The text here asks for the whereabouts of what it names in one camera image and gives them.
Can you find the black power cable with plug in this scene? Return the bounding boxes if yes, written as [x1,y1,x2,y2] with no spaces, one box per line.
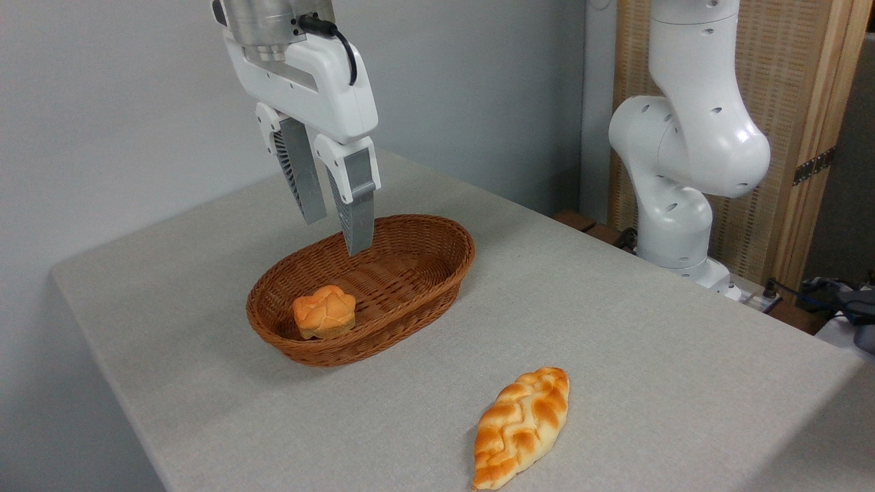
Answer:
[760,277,875,320]

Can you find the small round golden bread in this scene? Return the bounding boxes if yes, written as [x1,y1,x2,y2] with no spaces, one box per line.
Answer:
[292,285,357,340]

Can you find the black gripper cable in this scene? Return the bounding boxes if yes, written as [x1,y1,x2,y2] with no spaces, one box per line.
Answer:
[298,14,359,87]

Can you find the long braided golden bread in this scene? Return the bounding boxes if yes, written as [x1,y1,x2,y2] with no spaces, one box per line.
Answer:
[471,367,570,491]

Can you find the wooden folding screen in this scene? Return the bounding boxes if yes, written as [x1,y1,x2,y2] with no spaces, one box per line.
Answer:
[608,0,875,295]

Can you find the brown wicker oval basket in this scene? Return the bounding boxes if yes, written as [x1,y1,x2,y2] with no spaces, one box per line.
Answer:
[246,214,476,368]

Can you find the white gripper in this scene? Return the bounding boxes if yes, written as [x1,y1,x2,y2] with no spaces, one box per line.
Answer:
[223,30,381,257]

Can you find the brown wooden robot platform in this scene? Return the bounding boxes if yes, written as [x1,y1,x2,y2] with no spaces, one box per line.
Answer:
[552,210,829,336]

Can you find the black metal screen hinge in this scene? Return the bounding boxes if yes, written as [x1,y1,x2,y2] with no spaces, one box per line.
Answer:
[793,147,836,187]

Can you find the grey tablecloth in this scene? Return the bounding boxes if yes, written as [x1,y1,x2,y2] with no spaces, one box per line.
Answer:
[49,145,875,492]

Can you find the blue grey cable bundle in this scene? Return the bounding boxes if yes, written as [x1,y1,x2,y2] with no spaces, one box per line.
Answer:
[803,275,875,323]

